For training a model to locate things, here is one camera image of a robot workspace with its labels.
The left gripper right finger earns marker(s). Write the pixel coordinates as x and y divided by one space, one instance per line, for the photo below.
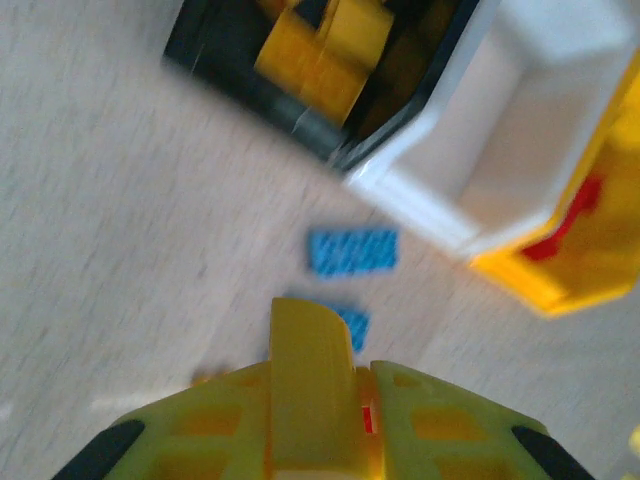
450 425

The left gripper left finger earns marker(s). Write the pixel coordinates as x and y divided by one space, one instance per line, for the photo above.
200 435

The yellow lego brick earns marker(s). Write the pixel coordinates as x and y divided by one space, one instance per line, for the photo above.
360 30
310 380
310 75

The yellow plastic bin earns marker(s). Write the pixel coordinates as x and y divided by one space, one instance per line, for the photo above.
550 290

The red lego brick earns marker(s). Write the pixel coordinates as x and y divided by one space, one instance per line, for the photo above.
580 205

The white translucent plastic bin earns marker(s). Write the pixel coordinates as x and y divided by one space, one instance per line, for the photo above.
500 125

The black plastic bin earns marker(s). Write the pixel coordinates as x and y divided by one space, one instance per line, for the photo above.
240 85

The blue lego brick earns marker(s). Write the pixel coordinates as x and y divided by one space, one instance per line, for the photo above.
357 327
352 252

